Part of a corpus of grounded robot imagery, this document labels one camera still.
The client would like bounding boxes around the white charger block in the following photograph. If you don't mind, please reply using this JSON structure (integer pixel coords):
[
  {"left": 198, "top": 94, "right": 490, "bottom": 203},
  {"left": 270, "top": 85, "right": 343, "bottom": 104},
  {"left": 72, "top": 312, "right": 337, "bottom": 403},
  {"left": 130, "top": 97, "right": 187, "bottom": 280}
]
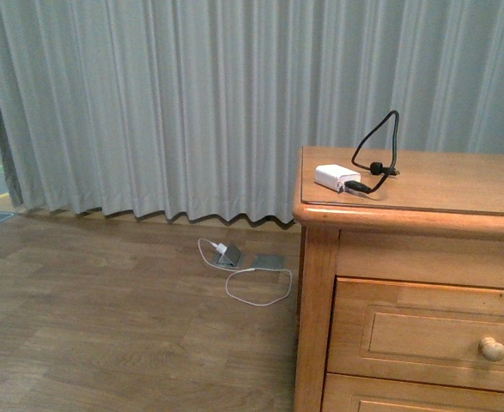
[{"left": 314, "top": 164, "right": 361, "bottom": 192}]

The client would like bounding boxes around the black charger cable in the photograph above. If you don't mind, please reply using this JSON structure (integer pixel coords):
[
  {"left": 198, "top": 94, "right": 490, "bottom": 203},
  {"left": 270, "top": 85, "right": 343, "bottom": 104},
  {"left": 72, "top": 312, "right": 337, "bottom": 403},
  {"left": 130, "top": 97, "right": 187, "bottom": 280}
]
[{"left": 344, "top": 110, "right": 402, "bottom": 196}]

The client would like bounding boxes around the wooden top drawer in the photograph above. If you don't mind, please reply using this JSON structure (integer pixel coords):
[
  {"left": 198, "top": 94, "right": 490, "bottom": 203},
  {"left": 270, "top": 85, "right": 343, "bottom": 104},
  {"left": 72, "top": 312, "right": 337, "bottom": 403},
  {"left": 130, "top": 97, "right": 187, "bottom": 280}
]
[{"left": 327, "top": 277, "right": 504, "bottom": 392}]

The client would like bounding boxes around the wooden drawer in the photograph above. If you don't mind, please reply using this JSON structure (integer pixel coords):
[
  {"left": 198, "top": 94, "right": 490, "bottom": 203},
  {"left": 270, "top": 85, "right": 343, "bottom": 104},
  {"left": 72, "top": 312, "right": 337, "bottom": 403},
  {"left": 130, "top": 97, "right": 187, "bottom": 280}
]
[
  {"left": 322, "top": 373, "right": 504, "bottom": 411},
  {"left": 327, "top": 277, "right": 504, "bottom": 392}
]

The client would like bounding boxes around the round wooden drawer knob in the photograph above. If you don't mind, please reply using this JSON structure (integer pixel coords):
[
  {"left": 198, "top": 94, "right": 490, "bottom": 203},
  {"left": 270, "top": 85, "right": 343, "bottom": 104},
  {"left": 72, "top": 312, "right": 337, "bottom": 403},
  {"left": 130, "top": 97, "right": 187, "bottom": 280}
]
[{"left": 478, "top": 336, "right": 504, "bottom": 362}]

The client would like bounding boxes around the wooden bottom drawer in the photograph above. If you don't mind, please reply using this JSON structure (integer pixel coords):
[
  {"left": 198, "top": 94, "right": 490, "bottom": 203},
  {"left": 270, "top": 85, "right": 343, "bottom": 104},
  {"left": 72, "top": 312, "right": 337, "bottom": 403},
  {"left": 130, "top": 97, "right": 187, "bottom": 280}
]
[{"left": 322, "top": 373, "right": 504, "bottom": 411}]

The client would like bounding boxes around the white floor plug adapter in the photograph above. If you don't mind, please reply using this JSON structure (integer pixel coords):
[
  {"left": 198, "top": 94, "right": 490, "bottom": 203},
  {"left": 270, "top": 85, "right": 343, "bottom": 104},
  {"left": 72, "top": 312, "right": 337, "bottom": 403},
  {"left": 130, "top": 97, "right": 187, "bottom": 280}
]
[{"left": 212, "top": 243, "right": 228, "bottom": 255}]

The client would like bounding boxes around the open metal floor socket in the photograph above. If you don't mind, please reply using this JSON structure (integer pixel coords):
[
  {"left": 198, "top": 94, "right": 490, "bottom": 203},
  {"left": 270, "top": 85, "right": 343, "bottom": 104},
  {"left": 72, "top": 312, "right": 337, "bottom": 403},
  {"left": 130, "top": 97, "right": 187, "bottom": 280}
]
[{"left": 212, "top": 244, "right": 244, "bottom": 269}]

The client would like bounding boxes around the closed metal floor plate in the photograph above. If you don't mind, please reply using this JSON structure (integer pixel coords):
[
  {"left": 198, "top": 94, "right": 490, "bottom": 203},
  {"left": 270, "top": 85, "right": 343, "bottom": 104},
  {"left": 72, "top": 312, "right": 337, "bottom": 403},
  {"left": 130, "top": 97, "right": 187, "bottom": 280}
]
[{"left": 252, "top": 254, "right": 285, "bottom": 270}]

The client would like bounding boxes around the grey pleated curtain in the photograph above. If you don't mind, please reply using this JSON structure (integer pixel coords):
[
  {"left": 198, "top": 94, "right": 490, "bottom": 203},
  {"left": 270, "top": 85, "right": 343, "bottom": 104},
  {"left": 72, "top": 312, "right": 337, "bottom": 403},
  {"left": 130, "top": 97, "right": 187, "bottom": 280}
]
[{"left": 0, "top": 1, "right": 504, "bottom": 221}]

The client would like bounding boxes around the wooden nightstand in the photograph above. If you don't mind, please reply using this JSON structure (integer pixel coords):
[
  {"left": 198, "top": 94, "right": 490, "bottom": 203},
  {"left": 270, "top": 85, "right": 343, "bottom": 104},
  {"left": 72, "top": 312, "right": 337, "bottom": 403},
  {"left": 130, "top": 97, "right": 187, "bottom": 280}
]
[{"left": 294, "top": 147, "right": 504, "bottom": 411}]

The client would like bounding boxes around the white floor cable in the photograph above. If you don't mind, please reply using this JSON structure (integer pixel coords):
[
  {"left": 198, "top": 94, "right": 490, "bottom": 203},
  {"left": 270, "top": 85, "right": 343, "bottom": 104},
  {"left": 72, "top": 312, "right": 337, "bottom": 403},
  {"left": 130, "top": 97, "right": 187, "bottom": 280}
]
[{"left": 197, "top": 238, "right": 294, "bottom": 307}]

